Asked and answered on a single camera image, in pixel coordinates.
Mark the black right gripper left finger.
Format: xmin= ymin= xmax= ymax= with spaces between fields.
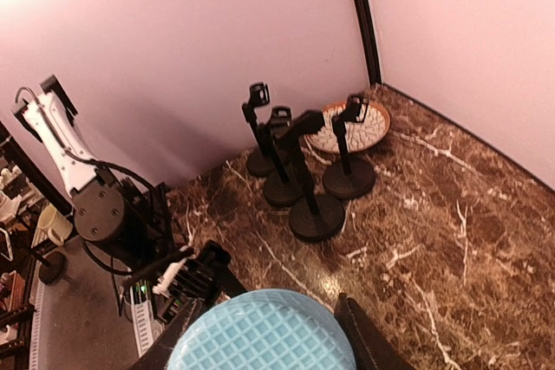
xmin=128 ymin=300 xmax=204 ymax=370

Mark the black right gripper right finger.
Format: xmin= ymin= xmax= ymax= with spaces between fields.
xmin=334 ymin=293 xmax=415 ymax=370

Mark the blue microphone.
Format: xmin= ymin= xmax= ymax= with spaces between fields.
xmin=166 ymin=289 xmax=356 ymax=369

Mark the black stand of mint microphone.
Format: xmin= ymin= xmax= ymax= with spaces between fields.
xmin=276 ymin=110 xmax=345 ymax=243

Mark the black stand of purple microphone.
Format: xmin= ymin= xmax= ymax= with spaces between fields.
xmin=323 ymin=94 xmax=376 ymax=200

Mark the black stand of beige microphone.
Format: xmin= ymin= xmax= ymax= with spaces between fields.
xmin=257 ymin=106 xmax=303 ymax=208

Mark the black stand of orange microphone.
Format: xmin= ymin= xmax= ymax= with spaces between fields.
xmin=241 ymin=81 xmax=292 ymax=181

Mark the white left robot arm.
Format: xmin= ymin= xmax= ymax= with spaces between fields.
xmin=12 ymin=76 xmax=175 ymax=272

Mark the cream mug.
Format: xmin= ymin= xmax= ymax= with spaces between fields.
xmin=36 ymin=204 xmax=73 ymax=246

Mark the flower pattern ceramic plate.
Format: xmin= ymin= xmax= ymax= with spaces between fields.
xmin=304 ymin=101 xmax=390 ymax=154

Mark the white slotted cable duct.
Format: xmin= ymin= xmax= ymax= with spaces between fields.
xmin=29 ymin=273 xmax=139 ymax=369

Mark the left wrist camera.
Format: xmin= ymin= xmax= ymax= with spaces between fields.
xmin=125 ymin=239 xmax=231 ymax=323

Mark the left black frame post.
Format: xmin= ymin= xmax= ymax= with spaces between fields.
xmin=353 ymin=0 xmax=382 ymax=85

